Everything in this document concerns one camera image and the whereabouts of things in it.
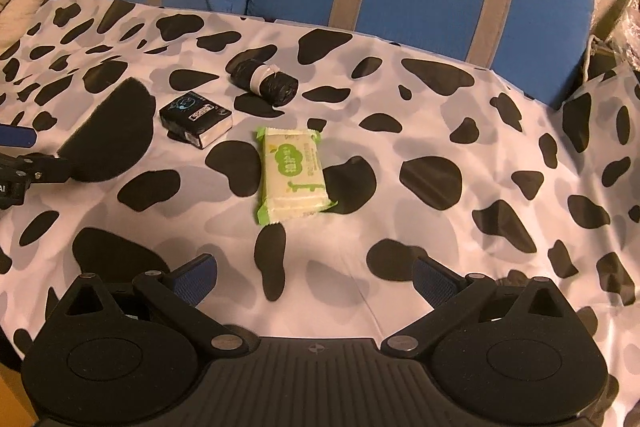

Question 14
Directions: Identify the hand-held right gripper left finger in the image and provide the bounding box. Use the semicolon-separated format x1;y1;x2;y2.
47;253;251;357

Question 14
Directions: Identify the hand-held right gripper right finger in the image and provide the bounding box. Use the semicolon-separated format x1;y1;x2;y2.
385;255;581;356

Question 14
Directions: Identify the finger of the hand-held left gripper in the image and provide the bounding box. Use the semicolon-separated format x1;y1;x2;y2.
0;151;77;186
0;123;39;148

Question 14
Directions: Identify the black foam pad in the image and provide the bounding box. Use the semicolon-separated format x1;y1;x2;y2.
56;79;157;183

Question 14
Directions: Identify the cow print blanket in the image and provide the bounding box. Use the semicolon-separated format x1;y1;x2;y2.
0;0;640;427

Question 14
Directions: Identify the green and white wipes packet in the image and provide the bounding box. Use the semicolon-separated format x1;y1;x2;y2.
253;125;340;226

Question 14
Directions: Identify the small black tissue packet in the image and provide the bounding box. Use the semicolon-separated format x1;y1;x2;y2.
158;90;235;152

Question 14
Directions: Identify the black trash bag roll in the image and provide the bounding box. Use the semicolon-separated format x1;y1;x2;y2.
228;59;299;104

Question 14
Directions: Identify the clear plastic wrapping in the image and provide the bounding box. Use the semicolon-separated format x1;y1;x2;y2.
589;0;640;70

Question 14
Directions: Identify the white cord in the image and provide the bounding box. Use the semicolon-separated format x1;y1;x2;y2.
579;34;602;78

